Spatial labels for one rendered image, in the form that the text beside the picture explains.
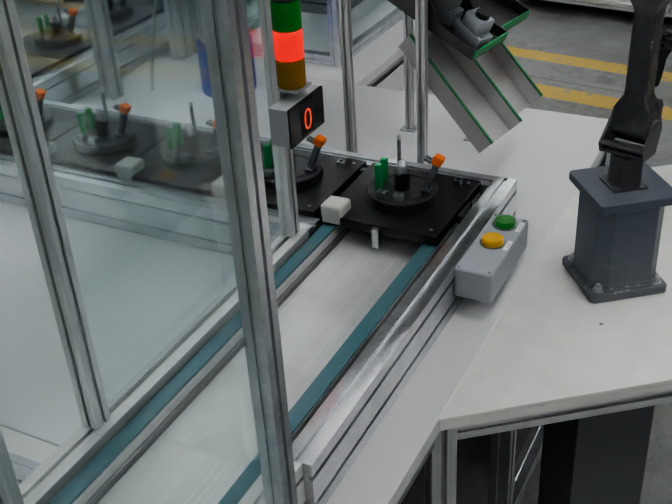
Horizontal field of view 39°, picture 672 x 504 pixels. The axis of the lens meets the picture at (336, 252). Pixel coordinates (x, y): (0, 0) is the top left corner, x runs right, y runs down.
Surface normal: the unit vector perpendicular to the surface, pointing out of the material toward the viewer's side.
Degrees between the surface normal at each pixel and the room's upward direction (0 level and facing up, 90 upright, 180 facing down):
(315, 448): 0
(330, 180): 0
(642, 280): 90
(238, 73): 90
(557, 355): 0
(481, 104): 45
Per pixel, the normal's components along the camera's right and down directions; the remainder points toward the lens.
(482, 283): -0.45, 0.49
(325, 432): -0.05, -0.85
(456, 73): 0.53, -0.40
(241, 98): 0.89, 0.19
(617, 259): 0.18, 0.51
